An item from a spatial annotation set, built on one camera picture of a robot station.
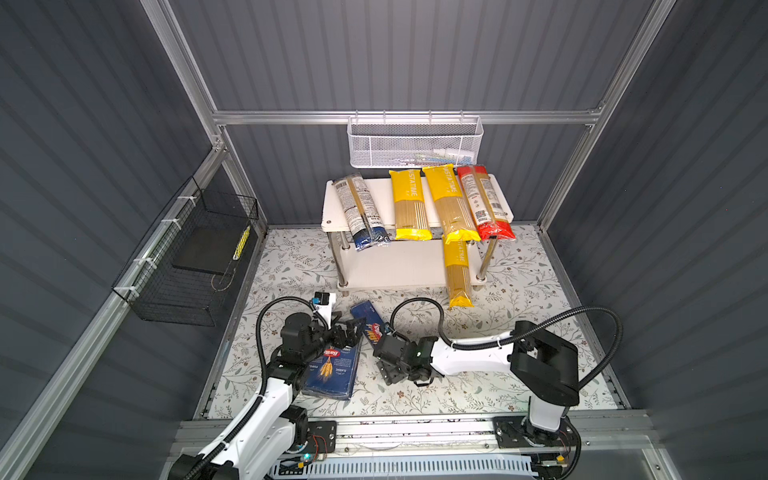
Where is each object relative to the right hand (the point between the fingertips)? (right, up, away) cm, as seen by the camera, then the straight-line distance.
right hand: (393, 366), depth 86 cm
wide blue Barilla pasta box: (-16, +1, -8) cm, 19 cm away
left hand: (-11, +15, -4) cm, 20 cm away
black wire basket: (-51, +29, -14) cm, 61 cm away
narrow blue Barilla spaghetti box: (-6, +12, +3) cm, 13 cm away
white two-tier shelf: (+2, +29, +17) cm, 34 cm away
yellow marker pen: (-40, +33, -11) cm, 53 cm away
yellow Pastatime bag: (+21, +29, +11) cm, 37 cm away
